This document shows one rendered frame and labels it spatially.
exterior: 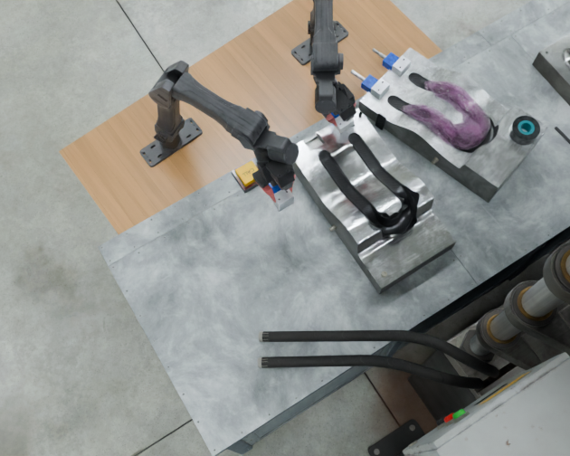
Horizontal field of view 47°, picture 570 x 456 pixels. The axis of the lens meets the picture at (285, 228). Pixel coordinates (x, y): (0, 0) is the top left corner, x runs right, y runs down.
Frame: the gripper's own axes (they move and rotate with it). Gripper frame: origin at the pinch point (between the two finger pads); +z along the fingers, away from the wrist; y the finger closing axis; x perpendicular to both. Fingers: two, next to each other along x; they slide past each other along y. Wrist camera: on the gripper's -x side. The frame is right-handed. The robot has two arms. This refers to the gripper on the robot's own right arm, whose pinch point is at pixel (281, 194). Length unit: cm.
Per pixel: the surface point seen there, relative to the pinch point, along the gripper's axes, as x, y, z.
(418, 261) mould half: -26.3, 23.3, 24.8
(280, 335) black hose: -22.2, -20.4, 24.8
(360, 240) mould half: -18.8, 11.4, 12.6
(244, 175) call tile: 19.7, -3.6, 2.6
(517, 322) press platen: -72, 19, 2
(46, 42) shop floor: 192, -34, 4
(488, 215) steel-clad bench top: -22, 51, 29
